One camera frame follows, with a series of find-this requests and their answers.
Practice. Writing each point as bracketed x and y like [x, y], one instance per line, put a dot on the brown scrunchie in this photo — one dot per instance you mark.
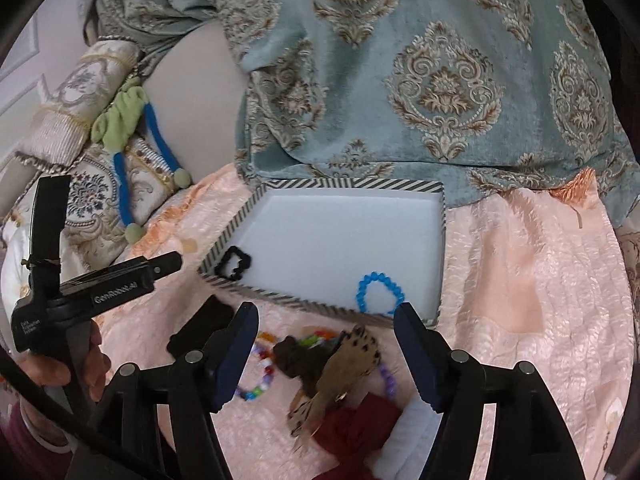
[300, 360]

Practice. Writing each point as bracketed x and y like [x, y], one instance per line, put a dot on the person's left hand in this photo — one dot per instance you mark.
[98, 365]

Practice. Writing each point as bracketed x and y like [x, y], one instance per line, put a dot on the teal patterned pillow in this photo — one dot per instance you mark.
[425, 85]

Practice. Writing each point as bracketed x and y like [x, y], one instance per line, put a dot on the red velvet bow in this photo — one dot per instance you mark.
[350, 435]

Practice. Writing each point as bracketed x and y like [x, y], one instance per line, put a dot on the leopard print hair scarf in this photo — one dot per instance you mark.
[340, 375]

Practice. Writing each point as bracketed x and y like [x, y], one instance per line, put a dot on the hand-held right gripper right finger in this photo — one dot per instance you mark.
[419, 355]

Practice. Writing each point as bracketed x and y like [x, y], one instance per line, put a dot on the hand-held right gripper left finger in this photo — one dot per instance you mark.
[236, 355]

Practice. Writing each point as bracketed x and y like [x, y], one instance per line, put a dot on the black scrunchie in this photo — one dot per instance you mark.
[218, 265]

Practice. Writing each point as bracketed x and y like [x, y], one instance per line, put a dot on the cream bolster pillow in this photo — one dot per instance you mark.
[75, 95]

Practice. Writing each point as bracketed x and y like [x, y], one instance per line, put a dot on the pale fluffy scrunchie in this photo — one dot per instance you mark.
[410, 432]

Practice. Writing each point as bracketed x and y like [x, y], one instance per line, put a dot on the striped cardboard box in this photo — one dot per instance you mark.
[325, 230]

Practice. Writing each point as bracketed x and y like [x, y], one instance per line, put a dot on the green and blue plush toy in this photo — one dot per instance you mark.
[117, 122]

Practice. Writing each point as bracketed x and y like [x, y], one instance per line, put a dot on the plain beige pillow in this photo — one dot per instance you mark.
[200, 100]

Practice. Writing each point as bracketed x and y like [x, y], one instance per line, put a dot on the floral embroidered cushion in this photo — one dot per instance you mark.
[95, 195]

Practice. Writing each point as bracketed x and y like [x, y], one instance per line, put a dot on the black fabric hair clip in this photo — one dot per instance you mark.
[200, 327]

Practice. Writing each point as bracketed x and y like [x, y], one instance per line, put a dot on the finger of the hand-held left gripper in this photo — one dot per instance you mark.
[166, 264]

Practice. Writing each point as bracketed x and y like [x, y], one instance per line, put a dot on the rainbow beaded earring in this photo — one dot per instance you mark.
[310, 341]
[326, 333]

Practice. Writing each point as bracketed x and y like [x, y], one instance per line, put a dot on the peach quilted bedspread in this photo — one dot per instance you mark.
[525, 285]

